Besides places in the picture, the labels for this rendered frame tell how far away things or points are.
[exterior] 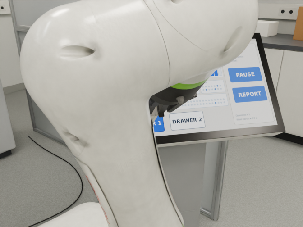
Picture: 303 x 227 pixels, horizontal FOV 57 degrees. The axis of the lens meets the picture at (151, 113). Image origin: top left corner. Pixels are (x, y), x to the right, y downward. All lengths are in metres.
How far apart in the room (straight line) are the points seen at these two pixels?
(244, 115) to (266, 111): 0.07
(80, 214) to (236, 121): 0.45
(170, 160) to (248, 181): 1.46
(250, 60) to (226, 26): 0.62
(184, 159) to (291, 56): 1.94
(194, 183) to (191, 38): 0.75
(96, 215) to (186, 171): 0.40
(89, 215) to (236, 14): 0.47
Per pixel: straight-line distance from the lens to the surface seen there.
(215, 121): 0.76
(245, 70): 0.85
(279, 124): 0.84
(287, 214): 2.09
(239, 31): 0.27
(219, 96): 0.78
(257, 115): 0.81
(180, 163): 0.89
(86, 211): 0.61
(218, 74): 0.81
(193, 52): 0.25
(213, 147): 1.64
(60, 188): 2.19
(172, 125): 0.72
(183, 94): 0.38
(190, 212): 1.03
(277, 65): 2.71
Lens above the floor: 1.31
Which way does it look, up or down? 24 degrees down
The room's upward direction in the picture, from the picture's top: straight up
